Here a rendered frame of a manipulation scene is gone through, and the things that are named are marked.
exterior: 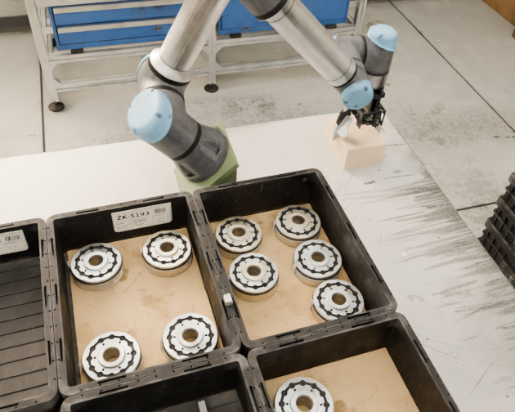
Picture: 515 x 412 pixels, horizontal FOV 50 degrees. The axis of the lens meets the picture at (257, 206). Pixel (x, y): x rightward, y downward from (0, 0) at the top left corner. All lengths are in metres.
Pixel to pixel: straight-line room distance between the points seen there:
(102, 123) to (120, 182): 1.39
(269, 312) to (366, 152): 0.67
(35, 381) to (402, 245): 0.91
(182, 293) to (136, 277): 0.11
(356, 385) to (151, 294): 0.44
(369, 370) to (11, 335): 0.68
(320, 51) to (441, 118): 2.01
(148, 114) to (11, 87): 2.07
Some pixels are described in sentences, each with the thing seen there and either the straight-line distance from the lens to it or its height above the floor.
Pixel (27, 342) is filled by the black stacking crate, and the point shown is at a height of 0.83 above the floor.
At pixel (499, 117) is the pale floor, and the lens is 3.35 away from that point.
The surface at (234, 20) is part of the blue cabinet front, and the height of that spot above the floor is 0.39.
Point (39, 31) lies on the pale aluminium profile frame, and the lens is 2.86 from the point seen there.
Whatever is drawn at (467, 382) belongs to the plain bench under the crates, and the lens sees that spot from 1.29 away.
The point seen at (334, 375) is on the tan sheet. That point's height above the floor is 0.83.
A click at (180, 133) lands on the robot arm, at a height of 0.94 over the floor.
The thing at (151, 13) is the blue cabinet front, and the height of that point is 0.47.
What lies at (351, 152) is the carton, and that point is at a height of 0.76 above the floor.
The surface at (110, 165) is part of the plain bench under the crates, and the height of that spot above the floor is 0.70.
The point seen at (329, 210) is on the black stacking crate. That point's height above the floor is 0.90.
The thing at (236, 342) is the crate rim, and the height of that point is 0.93.
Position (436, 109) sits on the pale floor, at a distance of 3.24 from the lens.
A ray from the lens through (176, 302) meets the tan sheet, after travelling 1.13.
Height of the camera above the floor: 1.76
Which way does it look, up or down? 46 degrees down
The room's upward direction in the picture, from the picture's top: 5 degrees clockwise
